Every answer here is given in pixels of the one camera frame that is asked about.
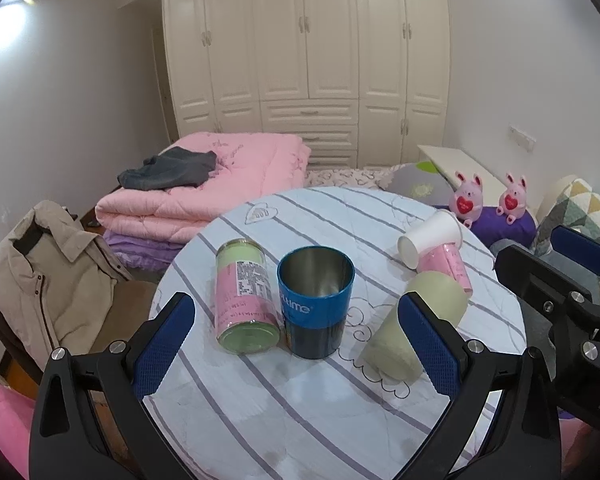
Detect pale green plastic cup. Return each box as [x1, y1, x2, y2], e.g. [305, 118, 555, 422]
[356, 270, 468, 381]

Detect grey clothes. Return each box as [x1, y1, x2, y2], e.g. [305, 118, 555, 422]
[117, 147, 219, 192]

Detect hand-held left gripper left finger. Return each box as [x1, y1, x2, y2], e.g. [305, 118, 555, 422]
[28, 292, 196, 480]

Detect pink plush bunny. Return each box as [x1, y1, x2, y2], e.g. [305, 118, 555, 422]
[496, 172, 530, 225]
[448, 171, 486, 226]

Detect blue metal cup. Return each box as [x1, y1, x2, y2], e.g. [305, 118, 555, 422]
[277, 246, 355, 360]

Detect pink and green can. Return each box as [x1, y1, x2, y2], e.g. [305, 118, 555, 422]
[215, 239, 280, 356]

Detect pink patterned cup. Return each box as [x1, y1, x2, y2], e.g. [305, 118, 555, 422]
[417, 242, 473, 295]

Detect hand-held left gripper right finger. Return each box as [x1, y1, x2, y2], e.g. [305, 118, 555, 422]
[398, 290, 561, 480]

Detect beige jacket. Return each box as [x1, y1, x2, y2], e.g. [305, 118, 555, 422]
[0, 199, 134, 372]

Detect purple round cushion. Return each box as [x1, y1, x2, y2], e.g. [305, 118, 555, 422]
[467, 204, 538, 249]

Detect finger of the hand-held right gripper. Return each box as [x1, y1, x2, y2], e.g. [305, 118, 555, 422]
[494, 243, 600, 322]
[550, 224, 600, 277]

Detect purple folded blanket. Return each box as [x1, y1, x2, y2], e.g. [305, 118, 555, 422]
[102, 229, 189, 274]

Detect grey pillow with green patch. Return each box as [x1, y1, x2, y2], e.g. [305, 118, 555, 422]
[380, 161, 456, 207]

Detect triangle patterned pillow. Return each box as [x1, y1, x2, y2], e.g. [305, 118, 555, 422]
[534, 174, 600, 257]

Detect pink folded quilt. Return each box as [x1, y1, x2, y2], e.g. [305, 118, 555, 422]
[95, 131, 312, 244]

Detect pink bag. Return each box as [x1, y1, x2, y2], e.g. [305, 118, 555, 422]
[0, 374, 39, 480]

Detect white paper cup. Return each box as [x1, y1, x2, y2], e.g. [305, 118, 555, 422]
[397, 209, 464, 269]

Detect cream wardrobe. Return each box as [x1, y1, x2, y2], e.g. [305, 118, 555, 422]
[161, 0, 451, 172]

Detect heart print bed sheet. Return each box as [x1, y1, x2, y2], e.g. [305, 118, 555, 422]
[305, 165, 407, 191]

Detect pink cloth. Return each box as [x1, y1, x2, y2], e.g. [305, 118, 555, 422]
[559, 409, 600, 480]

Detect white board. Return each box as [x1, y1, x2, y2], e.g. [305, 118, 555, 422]
[417, 144, 506, 196]

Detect white wall socket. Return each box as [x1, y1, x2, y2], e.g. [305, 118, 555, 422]
[508, 124, 537, 150]

